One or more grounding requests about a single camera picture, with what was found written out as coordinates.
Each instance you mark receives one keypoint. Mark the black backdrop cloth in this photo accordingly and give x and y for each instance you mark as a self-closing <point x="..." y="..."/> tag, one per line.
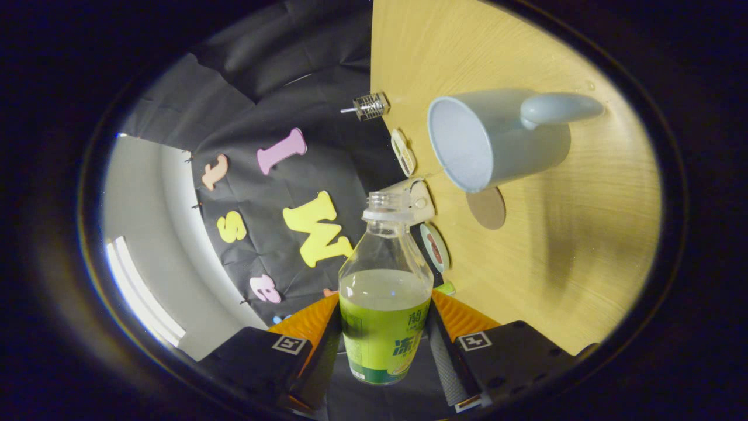
<point x="280" y="82"/>

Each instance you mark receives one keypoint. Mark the round brown coaster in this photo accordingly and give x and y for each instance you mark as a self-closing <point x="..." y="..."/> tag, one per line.
<point x="488" y="210"/>

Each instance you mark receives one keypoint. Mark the white cup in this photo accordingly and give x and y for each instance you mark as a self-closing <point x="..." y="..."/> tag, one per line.
<point x="502" y="140"/>

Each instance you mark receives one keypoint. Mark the clear green-label juice bottle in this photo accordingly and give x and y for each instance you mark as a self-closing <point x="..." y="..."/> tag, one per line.
<point x="383" y="339"/>

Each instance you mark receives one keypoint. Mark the white toaster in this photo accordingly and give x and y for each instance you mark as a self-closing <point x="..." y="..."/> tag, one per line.
<point x="423" y="204"/>

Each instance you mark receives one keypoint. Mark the pale green plate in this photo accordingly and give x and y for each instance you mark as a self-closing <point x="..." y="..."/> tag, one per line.
<point x="439" y="257"/>

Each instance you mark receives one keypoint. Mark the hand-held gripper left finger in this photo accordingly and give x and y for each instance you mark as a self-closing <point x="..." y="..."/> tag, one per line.
<point x="321" y="368"/>

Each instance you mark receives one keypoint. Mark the wooden table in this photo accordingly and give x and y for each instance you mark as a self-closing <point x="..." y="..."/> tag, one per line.
<point x="584" y="245"/>

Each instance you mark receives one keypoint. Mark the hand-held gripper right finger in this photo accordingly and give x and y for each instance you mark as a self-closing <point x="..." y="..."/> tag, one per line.
<point x="447" y="368"/>

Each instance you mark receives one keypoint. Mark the brown toast piece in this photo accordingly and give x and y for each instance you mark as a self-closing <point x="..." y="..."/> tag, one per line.
<point x="433" y="248"/>

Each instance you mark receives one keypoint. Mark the white divided grain dish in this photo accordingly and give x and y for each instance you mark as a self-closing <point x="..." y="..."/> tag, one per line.
<point x="403" y="153"/>

